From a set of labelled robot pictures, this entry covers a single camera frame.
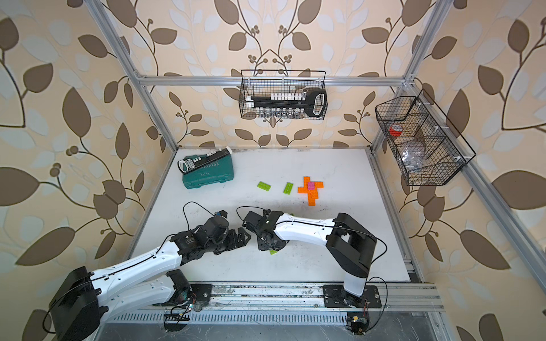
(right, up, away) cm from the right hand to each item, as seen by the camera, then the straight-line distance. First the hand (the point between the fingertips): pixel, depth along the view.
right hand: (268, 244), depth 84 cm
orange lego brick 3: (+24, +22, +18) cm, 37 cm away
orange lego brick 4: (+21, +18, +16) cm, 32 cm away
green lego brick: (-3, +22, +21) cm, 30 cm away
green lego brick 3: (+2, -3, 0) cm, 4 cm away
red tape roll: (+49, +45, -3) cm, 67 cm away
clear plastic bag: (+49, +34, -14) cm, 62 cm away
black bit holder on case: (-41, +33, +21) cm, 56 cm away
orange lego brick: (+18, +25, +21) cm, 37 cm away
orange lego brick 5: (+20, +16, +15) cm, 29 cm away
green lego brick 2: (+9, +21, +19) cm, 29 cm away
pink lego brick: (+20, +22, +18) cm, 35 cm away
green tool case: (-26, +29, +24) cm, 46 cm away
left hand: (-10, +4, -3) cm, 11 cm away
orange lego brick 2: (+16, +20, +17) cm, 30 cm away
